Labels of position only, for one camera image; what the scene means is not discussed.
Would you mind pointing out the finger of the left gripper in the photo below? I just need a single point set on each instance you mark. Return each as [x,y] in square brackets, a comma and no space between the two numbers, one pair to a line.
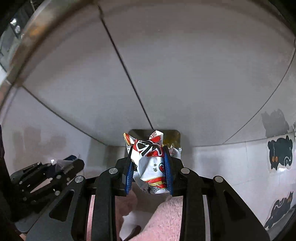
[47,185]
[21,176]

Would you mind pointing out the black cat sticker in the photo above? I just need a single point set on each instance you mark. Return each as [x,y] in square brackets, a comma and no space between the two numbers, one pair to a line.
[280,153]
[279,209]

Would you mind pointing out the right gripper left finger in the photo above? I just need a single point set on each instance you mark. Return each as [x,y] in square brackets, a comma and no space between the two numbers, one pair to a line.
[85,204]

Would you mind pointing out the square grey trash bin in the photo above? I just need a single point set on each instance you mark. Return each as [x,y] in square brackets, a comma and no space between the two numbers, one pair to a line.
[172,138]

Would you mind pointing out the red white snack wrapper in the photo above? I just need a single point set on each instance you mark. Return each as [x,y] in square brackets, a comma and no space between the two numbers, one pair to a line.
[148,164]

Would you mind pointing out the lower black cat sticker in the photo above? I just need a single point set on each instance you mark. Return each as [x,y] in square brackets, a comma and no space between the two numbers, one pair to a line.
[279,209]

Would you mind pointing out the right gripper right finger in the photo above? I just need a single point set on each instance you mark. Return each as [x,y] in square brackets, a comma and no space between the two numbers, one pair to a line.
[211,207]

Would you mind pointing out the pink fuzzy trousers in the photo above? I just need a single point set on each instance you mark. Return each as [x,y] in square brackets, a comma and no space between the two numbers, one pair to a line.
[164,224]

